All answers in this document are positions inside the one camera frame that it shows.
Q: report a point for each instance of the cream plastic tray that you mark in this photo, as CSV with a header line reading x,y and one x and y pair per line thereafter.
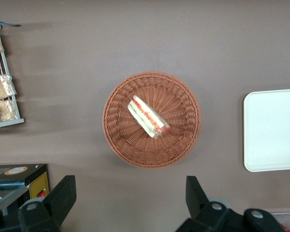
x,y
273,130

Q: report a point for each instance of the black food warmer machine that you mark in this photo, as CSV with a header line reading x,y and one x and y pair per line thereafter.
x,y
26,177

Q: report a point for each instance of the brown round wicker basket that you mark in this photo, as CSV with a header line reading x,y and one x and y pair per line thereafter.
x,y
178,101

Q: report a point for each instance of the tray of packaged pastries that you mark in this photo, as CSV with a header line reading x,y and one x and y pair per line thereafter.
x,y
18,113

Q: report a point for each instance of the clear acrylic bottle rack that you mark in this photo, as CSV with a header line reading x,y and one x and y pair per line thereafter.
x,y
284,216

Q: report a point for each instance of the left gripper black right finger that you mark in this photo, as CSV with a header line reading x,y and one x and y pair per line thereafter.
x,y
195,198

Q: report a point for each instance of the triangle sandwich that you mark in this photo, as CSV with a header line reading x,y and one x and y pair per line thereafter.
x,y
146,116

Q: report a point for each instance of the red cola bottle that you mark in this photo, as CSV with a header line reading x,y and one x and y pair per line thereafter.
x,y
284,227

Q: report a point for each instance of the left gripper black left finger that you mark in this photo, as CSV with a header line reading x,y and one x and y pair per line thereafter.
x,y
60,198

